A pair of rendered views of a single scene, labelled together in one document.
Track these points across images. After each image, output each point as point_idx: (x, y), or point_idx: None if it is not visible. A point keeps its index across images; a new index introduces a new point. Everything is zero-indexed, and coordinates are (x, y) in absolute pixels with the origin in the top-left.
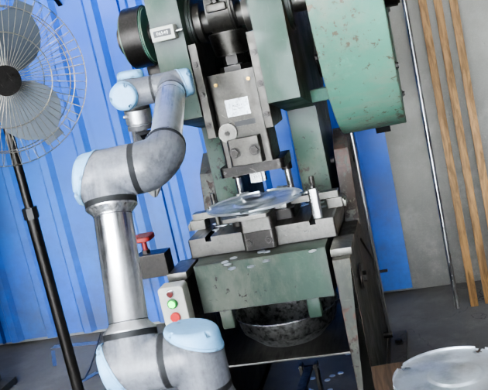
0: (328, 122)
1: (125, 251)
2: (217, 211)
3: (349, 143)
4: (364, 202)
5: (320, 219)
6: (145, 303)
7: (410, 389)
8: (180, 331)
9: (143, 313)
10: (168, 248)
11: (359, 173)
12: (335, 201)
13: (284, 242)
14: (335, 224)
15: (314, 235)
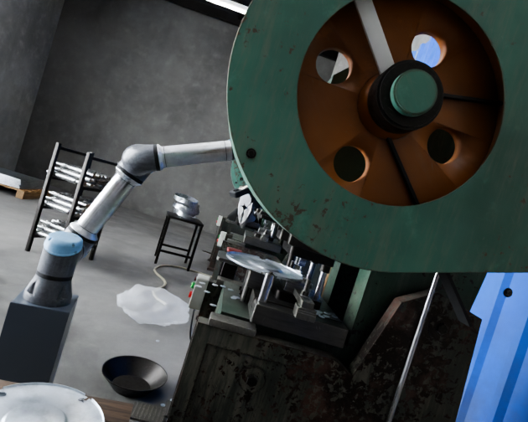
0: None
1: (101, 192)
2: (251, 257)
3: (429, 311)
4: (401, 377)
5: (255, 300)
6: (89, 222)
7: (36, 391)
8: (59, 233)
9: (83, 223)
10: (235, 265)
11: (412, 344)
12: (295, 308)
13: (248, 304)
14: (254, 311)
15: (250, 311)
